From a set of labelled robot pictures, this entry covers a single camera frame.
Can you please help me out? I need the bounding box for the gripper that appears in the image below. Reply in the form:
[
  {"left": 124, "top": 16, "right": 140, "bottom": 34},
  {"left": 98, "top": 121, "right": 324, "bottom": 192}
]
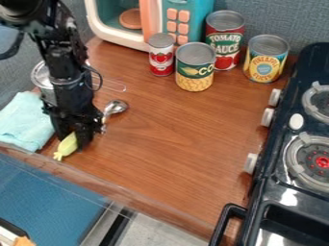
[{"left": 40, "top": 75, "right": 106, "bottom": 152}]

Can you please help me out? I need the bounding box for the silver spoon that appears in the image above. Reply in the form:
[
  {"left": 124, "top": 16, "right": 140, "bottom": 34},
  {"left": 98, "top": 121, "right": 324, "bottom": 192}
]
[{"left": 98, "top": 99, "right": 130, "bottom": 135}]

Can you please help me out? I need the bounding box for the light blue cloth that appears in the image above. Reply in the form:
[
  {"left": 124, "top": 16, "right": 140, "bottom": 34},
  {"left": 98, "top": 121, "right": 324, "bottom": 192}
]
[{"left": 0, "top": 90, "right": 57, "bottom": 154}]

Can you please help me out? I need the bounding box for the silver pot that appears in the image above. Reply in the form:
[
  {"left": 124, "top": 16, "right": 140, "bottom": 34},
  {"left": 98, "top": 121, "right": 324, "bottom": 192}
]
[{"left": 29, "top": 60, "right": 94, "bottom": 107}]

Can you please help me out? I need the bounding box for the toy microwave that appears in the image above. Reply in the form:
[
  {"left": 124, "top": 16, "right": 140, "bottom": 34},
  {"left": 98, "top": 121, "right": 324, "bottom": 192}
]
[{"left": 83, "top": 0, "right": 216, "bottom": 53}]

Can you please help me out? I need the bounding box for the small red tomato can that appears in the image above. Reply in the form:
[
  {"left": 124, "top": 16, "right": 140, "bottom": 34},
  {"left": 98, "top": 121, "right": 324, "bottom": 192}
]
[{"left": 146, "top": 32, "right": 177, "bottom": 78}]

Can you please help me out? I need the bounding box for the yellow corn can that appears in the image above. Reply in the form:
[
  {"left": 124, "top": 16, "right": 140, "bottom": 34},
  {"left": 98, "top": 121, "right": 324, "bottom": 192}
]
[{"left": 173, "top": 41, "right": 217, "bottom": 93}]

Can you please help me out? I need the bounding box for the red tomato sauce can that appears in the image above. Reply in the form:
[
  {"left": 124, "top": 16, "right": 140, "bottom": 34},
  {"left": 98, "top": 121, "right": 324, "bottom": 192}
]
[{"left": 204, "top": 10, "right": 247, "bottom": 72}]

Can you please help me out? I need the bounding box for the yellow pineapple can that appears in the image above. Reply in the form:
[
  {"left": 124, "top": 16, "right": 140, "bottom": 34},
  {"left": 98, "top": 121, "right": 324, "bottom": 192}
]
[{"left": 241, "top": 34, "right": 292, "bottom": 85}]

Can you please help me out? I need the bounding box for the toy stove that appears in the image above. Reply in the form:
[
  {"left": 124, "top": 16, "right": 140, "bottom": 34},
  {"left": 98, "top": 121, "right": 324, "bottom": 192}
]
[{"left": 208, "top": 41, "right": 329, "bottom": 246}]

